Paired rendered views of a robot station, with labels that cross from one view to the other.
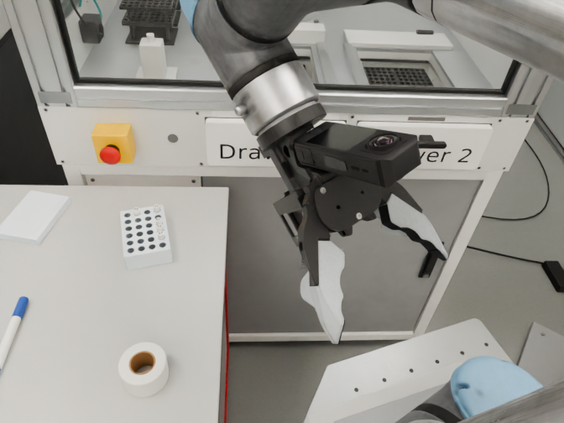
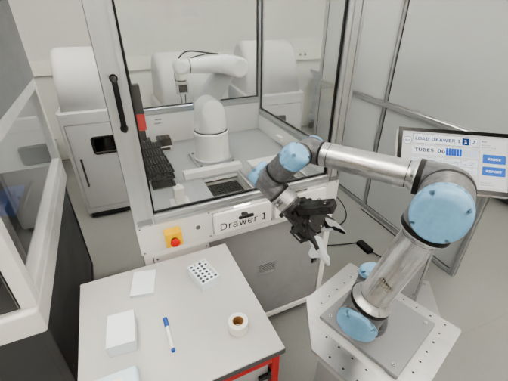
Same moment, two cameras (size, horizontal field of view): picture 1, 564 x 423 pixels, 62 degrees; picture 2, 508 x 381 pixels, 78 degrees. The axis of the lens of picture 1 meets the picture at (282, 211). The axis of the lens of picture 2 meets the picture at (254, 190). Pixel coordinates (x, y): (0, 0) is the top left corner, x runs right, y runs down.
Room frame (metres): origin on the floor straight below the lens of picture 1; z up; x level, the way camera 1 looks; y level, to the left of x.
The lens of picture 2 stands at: (-0.34, 0.36, 1.73)
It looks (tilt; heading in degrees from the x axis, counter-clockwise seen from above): 30 degrees down; 342
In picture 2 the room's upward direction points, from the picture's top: straight up
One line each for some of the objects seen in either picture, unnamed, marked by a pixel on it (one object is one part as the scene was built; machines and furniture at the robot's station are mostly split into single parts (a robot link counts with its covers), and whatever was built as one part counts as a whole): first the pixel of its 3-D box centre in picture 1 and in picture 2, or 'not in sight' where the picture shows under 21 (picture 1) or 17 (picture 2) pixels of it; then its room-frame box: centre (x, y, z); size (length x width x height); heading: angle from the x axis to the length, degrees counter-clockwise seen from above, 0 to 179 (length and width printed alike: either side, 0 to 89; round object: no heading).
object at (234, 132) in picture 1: (275, 143); (243, 217); (0.82, 0.03, 0.87); 0.29 x 0.02 x 0.11; 96
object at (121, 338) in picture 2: not in sight; (122, 332); (0.43, 0.57, 0.79); 0.13 x 0.09 x 0.05; 1
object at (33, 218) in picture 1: (34, 216); (144, 283); (0.65, 0.50, 0.77); 0.13 x 0.09 x 0.02; 173
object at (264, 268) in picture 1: (277, 174); (223, 235); (1.31, 0.03, 0.40); 1.03 x 0.95 x 0.80; 96
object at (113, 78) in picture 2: not in sight; (119, 106); (0.76, 0.45, 1.45); 0.05 x 0.03 x 0.19; 6
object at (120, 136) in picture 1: (114, 144); (173, 237); (0.77, 0.35, 0.88); 0.07 x 0.05 x 0.07; 96
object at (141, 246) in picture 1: (145, 236); (203, 274); (0.61, 0.26, 0.78); 0.12 x 0.08 x 0.04; 20
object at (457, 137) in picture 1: (420, 146); (300, 202); (0.86, -0.29, 0.87); 0.29 x 0.02 x 0.11; 96
